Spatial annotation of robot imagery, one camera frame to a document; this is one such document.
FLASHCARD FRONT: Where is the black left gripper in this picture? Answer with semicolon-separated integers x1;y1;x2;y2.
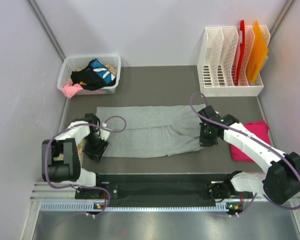
83;133;109;163

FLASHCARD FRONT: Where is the grey t shirt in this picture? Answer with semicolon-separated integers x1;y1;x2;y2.
96;105;201;158

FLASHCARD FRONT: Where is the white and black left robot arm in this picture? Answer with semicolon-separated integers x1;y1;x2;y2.
41;113;109;199

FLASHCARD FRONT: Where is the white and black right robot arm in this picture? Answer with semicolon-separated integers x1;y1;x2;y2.
197;105;300;205

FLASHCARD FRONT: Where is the green children's book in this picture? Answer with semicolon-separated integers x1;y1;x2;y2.
77;139;85;162

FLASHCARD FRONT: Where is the folded magenta t shirt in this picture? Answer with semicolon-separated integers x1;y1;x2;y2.
229;120;270;163

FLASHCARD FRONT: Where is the light pink t shirt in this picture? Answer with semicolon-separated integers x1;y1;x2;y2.
61;83;83;99

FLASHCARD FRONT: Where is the black and blue t shirt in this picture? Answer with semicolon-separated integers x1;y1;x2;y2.
70;58;117;91

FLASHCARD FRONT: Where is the white file organiser rack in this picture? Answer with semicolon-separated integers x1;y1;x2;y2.
196;26;264;97

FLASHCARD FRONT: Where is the white plastic laundry basket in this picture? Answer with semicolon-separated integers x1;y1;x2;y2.
57;54;121;95

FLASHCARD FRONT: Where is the orange plastic folder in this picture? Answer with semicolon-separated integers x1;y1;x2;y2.
245;20;271;85

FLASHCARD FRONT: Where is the red plastic folder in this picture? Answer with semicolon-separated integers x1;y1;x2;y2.
233;20;245;86

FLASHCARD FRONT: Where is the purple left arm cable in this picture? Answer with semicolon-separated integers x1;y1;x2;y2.
46;115;128;218

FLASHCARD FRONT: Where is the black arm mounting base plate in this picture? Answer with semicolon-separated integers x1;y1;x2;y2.
74;173;256;208

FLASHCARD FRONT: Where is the aluminium frame rail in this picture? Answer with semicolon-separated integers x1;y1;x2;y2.
29;182;300;213

